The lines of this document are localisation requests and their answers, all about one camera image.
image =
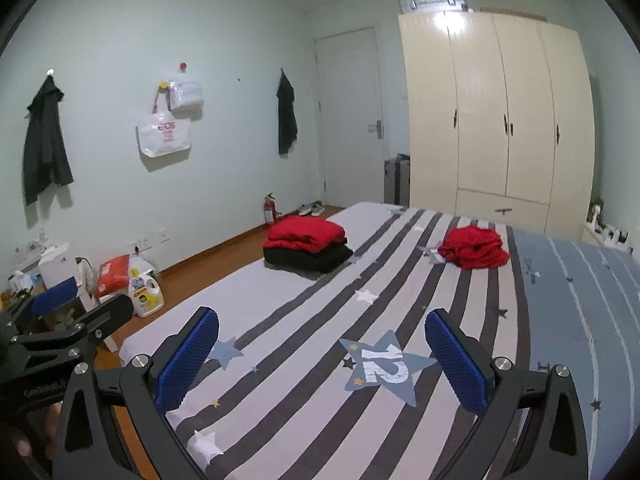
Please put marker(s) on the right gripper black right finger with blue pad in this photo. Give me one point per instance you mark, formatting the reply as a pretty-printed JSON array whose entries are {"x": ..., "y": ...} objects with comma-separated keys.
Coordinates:
[{"x": 552, "y": 442}]

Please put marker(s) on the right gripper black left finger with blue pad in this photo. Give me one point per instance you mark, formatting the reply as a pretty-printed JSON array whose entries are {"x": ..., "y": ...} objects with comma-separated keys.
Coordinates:
[{"x": 89, "y": 442}]

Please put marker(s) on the red garment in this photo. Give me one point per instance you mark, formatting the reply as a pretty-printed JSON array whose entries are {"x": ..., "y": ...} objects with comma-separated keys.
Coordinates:
[{"x": 472, "y": 248}]

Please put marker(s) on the red sweater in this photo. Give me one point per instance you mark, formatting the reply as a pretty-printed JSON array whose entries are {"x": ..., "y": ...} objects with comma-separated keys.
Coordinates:
[{"x": 311, "y": 234}]

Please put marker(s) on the person's left hand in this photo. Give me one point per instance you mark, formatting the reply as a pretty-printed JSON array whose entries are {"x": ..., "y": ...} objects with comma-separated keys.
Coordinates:
[{"x": 37, "y": 432}]

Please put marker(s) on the red plastic package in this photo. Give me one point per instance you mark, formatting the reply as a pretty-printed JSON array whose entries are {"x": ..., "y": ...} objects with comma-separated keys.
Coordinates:
[{"x": 113, "y": 276}]

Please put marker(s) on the blue-grey striped quilt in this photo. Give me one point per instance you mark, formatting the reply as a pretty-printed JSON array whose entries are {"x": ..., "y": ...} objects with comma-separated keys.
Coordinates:
[{"x": 583, "y": 307}]

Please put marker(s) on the white detergent bottle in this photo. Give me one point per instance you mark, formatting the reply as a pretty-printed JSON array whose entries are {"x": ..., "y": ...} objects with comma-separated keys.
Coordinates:
[{"x": 145, "y": 292}]

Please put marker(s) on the dark coat on left hook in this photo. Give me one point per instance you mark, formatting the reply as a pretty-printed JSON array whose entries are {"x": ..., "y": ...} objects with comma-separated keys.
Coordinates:
[{"x": 45, "y": 161}]

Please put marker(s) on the striped star bed sheet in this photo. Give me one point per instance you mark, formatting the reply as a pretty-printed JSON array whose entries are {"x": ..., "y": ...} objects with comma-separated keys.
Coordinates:
[{"x": 331, "y": 377}]

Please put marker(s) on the white bedside cabinet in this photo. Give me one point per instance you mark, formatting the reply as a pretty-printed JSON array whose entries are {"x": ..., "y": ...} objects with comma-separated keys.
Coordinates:
[{"x": 596, "y": 232}]

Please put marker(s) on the black folded garment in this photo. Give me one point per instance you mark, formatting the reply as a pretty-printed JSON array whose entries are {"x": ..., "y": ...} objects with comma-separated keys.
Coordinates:
[{"x": 299, "y": 260}]

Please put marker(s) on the white EOS shopping bag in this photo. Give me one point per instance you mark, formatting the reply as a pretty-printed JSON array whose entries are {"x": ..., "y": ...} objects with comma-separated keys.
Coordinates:
[{"x": 160, "y": 133}]

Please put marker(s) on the red fire extinguisher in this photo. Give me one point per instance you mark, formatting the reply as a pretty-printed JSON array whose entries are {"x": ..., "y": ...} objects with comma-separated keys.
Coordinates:
[{"x": 270, "y": 209}]

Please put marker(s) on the grey suitcase by door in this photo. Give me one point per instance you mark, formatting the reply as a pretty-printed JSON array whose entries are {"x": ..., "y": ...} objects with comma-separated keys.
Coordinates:
[{"x": 397, "y": 180}]

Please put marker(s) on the pair of grey shoes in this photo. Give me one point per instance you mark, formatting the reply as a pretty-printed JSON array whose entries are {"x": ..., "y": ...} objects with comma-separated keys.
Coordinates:
[{"x": 315, "y": 209}]

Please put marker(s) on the clear plastic bag on hook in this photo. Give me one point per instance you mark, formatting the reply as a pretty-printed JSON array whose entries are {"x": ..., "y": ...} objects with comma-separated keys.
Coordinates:
[{"x": 185, "y": 94}]

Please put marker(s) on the cream wardrobe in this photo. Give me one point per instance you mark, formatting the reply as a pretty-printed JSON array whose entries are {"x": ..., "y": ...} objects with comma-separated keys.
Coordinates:
[{"x": 501, "y": 119}]

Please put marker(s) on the black jacket on hook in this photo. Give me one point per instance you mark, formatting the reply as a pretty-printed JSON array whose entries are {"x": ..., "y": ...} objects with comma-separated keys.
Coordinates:
[{"x": 287, "y": 125}]

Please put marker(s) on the white room door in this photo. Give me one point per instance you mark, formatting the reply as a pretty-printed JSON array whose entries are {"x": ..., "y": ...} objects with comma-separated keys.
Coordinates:
[{"x": 351, "y": 118}]

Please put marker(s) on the silver suitcase on wardrobe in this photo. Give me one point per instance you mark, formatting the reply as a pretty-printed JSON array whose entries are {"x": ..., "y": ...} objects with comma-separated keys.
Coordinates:
[{"x": 431, "y": 6}]

